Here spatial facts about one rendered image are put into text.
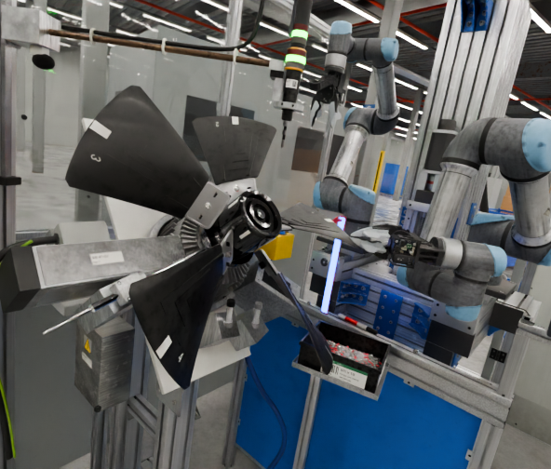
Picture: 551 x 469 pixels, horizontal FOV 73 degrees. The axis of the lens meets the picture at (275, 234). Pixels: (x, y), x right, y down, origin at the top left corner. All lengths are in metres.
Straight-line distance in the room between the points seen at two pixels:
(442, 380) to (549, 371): 1.53
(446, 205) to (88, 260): 0.85
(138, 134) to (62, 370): 1.07
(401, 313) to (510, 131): 0.78
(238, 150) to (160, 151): 0.26
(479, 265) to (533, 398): 1.78
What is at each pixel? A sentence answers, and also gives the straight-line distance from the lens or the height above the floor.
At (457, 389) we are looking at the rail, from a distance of 1.15.
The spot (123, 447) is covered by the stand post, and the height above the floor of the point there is 0.40.
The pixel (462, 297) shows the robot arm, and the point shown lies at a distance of 1.01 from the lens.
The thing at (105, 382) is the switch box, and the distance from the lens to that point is 1.13.
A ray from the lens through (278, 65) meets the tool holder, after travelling 0.89.
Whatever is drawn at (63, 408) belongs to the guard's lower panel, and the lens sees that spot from 1.72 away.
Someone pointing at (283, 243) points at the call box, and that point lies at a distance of 1.32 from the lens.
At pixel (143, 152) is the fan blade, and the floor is 1.32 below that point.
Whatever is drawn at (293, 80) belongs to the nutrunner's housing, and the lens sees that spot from 0.88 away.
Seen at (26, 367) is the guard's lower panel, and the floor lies 0.53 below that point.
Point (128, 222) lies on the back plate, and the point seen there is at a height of 1.14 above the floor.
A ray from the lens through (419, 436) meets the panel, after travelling 1.28.
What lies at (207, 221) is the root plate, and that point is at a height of 1.19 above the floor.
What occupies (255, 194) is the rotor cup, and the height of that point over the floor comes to 1.26.
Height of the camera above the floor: 1.35
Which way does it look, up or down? 12 degrees down
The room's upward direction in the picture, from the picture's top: 9 degrees clockwise
